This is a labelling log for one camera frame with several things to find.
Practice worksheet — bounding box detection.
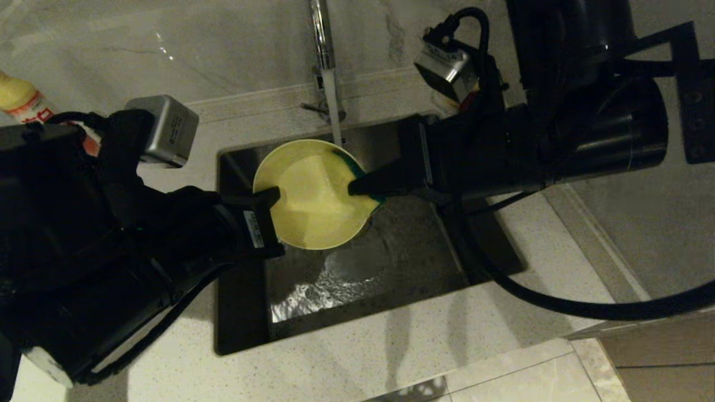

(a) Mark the yellow plastic bowl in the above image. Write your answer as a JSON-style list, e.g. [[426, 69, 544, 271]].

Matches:
[[252, 139, 383, 250]]

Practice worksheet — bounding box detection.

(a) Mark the green and yellow sponge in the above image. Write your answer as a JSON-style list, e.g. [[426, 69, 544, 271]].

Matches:
[[334, 148, 387, 204]]

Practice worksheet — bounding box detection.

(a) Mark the chrome faucet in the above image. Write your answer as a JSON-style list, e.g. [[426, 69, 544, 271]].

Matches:
[[301, 0, 347, 147]]

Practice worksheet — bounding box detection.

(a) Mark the stainless steel sink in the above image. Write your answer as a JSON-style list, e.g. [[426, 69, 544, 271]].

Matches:
[[214, 113, 527, 356]]

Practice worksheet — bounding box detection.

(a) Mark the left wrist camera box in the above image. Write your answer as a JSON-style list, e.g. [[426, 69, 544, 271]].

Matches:
[[125, 95, 199, 168]]

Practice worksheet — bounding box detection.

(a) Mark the orange dish soap bottle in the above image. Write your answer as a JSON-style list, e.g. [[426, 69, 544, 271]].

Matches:
[[0, 70, 101, 157]]

